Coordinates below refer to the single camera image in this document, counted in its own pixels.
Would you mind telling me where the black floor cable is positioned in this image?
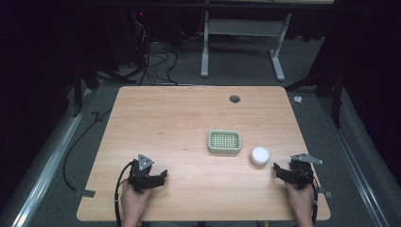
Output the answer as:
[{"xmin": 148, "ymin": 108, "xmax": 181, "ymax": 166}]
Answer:
[{"xmin": 61, "ymin": 108, "xmax": 113, "ymax": 192}]

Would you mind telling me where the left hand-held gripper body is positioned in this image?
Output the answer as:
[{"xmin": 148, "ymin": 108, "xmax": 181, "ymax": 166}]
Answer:
[{"xmin": 127, "ymin": 153, "xmax": 163, "ymax": 194}]

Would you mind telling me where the person's left hand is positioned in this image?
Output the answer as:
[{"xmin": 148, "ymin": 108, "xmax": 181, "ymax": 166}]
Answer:
[{"xmin": 120, "ymin": 181, "xmax": 153, "ymax": 219}]

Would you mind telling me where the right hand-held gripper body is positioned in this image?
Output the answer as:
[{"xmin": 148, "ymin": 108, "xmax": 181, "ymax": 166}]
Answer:
[{"xmin": 284, "ymin": 152, "xmax": 324, "ymax": 191}]

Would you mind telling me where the person's right hand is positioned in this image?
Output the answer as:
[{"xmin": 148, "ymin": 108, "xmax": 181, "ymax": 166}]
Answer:
[{"xmin": 284, "ymin": 181, "xmax": 316, "ymax": 219}]

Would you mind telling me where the black metal stand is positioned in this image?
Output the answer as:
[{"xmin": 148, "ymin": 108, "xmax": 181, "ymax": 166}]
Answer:
[
  {"xmin": 284, "ymin": 66, "xmax": 345, "ymax": 130},
  {"xmin": 71, "ymin": 59, "xmax": 138, "ymax": 118}
]

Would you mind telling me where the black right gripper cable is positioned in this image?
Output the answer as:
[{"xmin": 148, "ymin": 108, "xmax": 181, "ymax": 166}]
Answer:
[{"xmin": 309, "ymin": 175, "xmax": 320, "ymax": 225}]

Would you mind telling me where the white metal desk frame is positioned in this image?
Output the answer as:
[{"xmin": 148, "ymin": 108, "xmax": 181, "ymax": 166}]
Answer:
[{"xmin": 200, "ymin": 10, "xmax": 293, "ymax": 83}]

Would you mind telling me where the grey tape strip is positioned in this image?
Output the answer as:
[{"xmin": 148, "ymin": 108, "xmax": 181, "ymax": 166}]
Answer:
[
  {"xmin": 317, "ymin": 186, "xmax": 334, "ymax": 200},
  {"xmin": 75, "ymin": 188, "xmax": 96, "ymax": 199}
]

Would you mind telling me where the aluminium floor rail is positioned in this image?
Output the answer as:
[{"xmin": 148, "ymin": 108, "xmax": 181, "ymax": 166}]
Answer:
[
  {"xmin": 317, "ymin": 96, "xmax": 392, "ymax": 227},
  {"xmin": 10, "ymin": 89, "xmax": 93, "ymax": 227}
]

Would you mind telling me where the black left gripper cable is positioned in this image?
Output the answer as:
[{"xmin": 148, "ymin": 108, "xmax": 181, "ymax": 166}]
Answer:
[{"xmin": 113, "ymin": 160, "xmax": 135, "ymax": 227}]

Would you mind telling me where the green soap dish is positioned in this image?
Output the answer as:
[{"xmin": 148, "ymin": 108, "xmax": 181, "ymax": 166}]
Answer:
[{"xmin": 207, "ymin": 129, "xmax": 243, "ymax": 156}]

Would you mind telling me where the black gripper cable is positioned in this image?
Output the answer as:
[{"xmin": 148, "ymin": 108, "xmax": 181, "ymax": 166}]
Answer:
[
  {"xmin": 309, "ymin": 175, "xmax": 320, "ymax": 225},
  {"xmin": 113, "ymin": 160, "xmax": 135, "ymax": 227}
]

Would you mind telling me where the round white soap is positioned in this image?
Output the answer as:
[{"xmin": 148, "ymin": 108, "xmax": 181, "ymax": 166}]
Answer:
[{"xmin": 249, "ymin": 146, "xmax": 271, "ymax": 167}]

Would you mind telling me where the tangle of black cables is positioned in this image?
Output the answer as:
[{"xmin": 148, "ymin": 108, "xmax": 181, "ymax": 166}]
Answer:
[{"xmin": 125, "ymin": 11, "xmax": 180, "ymax": 87}]

